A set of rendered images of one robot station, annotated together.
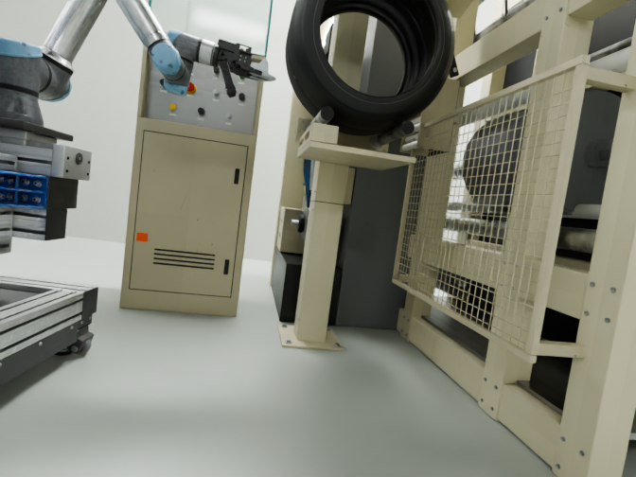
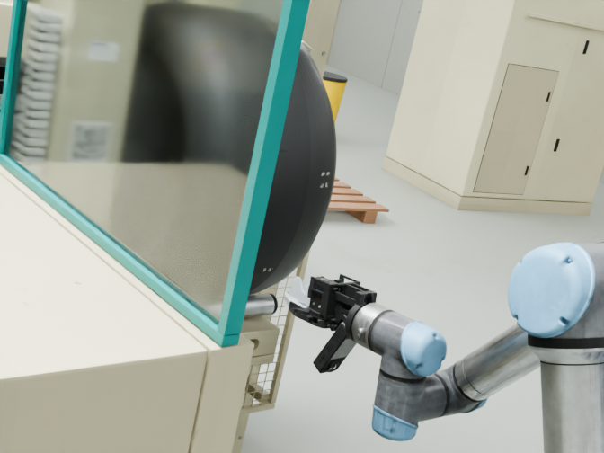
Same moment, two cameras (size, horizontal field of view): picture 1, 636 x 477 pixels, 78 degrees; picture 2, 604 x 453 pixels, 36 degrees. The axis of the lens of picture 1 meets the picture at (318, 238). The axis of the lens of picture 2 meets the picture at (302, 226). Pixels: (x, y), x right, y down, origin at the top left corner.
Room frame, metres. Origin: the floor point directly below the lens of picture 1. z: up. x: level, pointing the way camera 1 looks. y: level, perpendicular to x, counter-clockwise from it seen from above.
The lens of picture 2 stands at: (2.21, 1.57, 1.63)
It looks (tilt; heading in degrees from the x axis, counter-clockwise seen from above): 17 degrees down; 239
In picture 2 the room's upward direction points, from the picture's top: 13 degrees clockwise
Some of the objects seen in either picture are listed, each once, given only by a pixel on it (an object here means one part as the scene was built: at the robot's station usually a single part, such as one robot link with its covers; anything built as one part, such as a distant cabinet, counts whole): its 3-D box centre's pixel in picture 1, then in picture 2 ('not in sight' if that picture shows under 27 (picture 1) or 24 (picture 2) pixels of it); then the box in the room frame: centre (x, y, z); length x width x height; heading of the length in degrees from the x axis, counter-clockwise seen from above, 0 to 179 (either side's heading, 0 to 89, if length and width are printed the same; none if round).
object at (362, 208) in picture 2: not in sight; (290, 195); (-0.71, -3.42, 0.05); 1.09 x 0.75 x 0.10; 1
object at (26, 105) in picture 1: (12, 105); not in sight; (1.14, 0.91, 0.77); 0.15 x 0.15 x 0.10
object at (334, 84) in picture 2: not in sight; (319, 107); (-1.87, -5.24, 0.29); 0.37 x 0.36 x 0.57; 92
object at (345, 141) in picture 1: (344, 136); not in sight; (1.67, -0.05, 0.90); 0.40 x 0.03 x 0.10; 100
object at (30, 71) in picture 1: (17, 64); not in sight; (1.14, 0.91, 0.88); 0.13 x 0.12 x 0.14; 8
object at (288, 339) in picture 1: (309, 335); not in sight; (1.74, -0.02, 0.01); 0.27 x 0.27 x 0.02; 10
